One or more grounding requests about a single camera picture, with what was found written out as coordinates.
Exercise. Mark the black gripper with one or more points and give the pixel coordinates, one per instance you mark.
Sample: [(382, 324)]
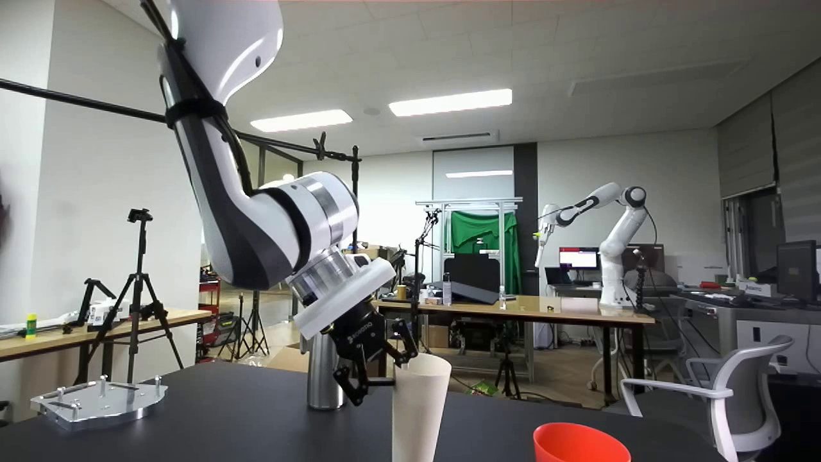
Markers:
[(359, 336)]

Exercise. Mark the white plastic cup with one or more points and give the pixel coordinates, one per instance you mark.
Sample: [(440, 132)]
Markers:
[(422, 413)]

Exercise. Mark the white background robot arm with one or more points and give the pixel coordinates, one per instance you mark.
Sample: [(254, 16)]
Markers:
[(617, 259)]

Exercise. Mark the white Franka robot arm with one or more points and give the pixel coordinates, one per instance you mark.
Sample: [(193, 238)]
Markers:
[(257, 233)]

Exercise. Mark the stainless steel thermos jug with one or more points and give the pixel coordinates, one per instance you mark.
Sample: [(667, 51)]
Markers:
[(320, 381)]

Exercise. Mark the white wrist mounting plate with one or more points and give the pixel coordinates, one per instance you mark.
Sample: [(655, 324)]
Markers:
[(341, 304)]

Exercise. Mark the black desk monitor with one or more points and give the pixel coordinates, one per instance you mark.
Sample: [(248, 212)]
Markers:
[(473, 279)]

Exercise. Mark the black folded tripod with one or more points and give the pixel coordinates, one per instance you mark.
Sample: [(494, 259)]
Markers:
[(254, 336)]

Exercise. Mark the small black tripod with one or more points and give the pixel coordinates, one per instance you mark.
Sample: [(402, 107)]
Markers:
[(505, 368)]

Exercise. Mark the green hanging cloth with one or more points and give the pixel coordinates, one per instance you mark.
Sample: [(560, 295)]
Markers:
[(487, 236)]

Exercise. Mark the wooden desk black legs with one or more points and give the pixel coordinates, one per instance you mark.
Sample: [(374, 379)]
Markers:
[(547, 309)]

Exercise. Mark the black vertical stand pole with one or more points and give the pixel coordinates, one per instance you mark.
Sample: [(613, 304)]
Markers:
[(355, 169)]

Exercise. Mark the rectangular ceiling light panel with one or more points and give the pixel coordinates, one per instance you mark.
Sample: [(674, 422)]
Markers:
[(449, 105), (299, 121)]

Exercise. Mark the clear acrylic plate with bolts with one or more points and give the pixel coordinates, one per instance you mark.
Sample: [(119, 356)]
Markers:
[(93, 408)]

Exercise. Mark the long wooden bench table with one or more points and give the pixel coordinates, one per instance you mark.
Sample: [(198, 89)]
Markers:
[(51, 340)]

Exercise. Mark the grey office desk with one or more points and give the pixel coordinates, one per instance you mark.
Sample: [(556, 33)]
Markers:
[(709, 329)]

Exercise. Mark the small yellow green bottle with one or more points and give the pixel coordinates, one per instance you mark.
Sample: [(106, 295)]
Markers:
[(30, 324)]

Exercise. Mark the white office chair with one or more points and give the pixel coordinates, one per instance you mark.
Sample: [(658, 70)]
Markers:
[(751, 393)]

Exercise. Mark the black boom pole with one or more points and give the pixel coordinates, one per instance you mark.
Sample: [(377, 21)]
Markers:
[(86, 102)]

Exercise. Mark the black computer monitor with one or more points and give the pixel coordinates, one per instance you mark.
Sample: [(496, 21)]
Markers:
[(795, 274)]

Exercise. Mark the grey window blind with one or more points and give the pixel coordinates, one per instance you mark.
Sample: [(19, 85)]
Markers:
[(795, 146)]

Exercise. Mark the thin black camera stand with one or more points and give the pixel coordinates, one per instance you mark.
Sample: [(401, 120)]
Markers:
[(415, 274)]

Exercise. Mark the black tripod with camera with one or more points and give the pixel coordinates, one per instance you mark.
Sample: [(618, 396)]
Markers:
[(139, 218)]

